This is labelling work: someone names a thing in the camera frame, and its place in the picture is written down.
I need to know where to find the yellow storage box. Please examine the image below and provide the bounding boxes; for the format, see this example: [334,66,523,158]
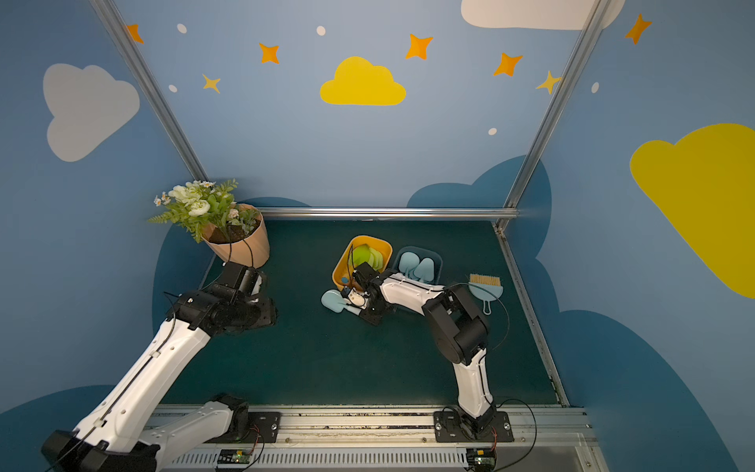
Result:
[331,235,393,290]

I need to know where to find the blue shovel sideways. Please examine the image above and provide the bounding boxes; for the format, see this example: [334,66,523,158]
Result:
[320,289,363,316]

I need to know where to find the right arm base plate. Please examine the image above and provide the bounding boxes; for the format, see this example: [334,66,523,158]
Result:
[433,407,514,444]

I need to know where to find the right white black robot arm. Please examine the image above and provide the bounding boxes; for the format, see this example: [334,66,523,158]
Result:
[351,263,495,435]

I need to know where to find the green trowel yellow handle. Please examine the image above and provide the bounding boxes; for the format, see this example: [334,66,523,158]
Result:
[350,244,374,267]

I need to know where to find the blue-grey storage box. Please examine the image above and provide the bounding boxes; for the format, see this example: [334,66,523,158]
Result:
[390,246,444,285]

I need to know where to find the terracotta pot with flowers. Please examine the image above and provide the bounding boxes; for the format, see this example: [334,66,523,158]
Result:
[149,179,271,269]

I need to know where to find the aluminium front rail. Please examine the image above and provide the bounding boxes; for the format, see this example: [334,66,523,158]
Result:
[145,405,608,471]

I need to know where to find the right controller board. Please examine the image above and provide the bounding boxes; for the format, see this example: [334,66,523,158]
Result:
[465,448,497,472]

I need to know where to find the green shovel wooden handle back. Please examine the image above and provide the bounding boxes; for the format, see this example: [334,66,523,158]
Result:
[369,247,385,273]

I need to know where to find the blue dustpan brush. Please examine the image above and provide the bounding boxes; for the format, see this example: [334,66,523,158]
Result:
[468,273,503,316]

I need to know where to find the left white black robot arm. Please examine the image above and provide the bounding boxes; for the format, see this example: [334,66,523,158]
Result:
[41,263,277,471]

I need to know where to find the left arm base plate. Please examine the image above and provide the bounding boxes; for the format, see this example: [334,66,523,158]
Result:
[234,411,281,444]

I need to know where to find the left controller board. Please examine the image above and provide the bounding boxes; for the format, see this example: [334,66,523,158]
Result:
[215,448,257,471]

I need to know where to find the controller board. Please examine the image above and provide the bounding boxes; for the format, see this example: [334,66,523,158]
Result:
[465,448,497,472]
[215,448,257,471]

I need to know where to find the blue shovel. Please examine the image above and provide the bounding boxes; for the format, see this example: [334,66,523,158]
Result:
[398,251,421,277]
[412,258,436,284]

